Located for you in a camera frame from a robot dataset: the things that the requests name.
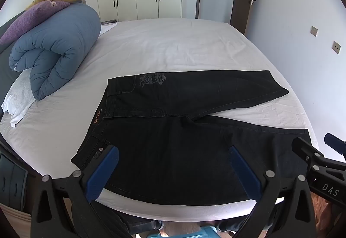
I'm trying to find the black denim pants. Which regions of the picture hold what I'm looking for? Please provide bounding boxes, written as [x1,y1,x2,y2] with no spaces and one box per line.
[71,70,319,205]

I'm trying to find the purple pillow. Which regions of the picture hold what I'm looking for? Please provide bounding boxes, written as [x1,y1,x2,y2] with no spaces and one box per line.
[0,0,71,45]

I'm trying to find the crumpled white cloth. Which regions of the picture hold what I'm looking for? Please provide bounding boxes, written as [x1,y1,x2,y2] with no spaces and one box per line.
[1,68,37,128]

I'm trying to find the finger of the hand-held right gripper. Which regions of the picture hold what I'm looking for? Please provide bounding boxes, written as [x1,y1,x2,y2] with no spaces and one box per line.
[324,133,346,155]
[292,136,324,174]

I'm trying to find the bed with white sheet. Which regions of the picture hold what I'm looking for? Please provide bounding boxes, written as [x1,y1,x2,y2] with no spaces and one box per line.
[0,19,325,222]

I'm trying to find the flat white cloth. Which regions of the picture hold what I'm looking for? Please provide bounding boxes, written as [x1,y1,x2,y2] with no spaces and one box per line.
[98,22,118,36]

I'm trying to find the dark bedside cabinet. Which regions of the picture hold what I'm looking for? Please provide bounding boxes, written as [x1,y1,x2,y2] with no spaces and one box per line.
[0,152,29,213]

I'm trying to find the dark grey headboard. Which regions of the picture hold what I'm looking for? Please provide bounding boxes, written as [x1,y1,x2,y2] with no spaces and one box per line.
[0,14,21,105]

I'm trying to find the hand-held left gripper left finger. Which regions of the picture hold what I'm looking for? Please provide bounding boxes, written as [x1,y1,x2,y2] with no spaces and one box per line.
[30,145,120,238]

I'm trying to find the rolled blue duvet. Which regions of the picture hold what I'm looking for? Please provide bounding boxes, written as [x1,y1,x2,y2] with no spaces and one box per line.
[9,2,102,101]

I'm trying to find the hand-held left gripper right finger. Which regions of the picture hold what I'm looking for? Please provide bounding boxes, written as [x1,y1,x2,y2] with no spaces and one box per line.
[229,145,317,238]

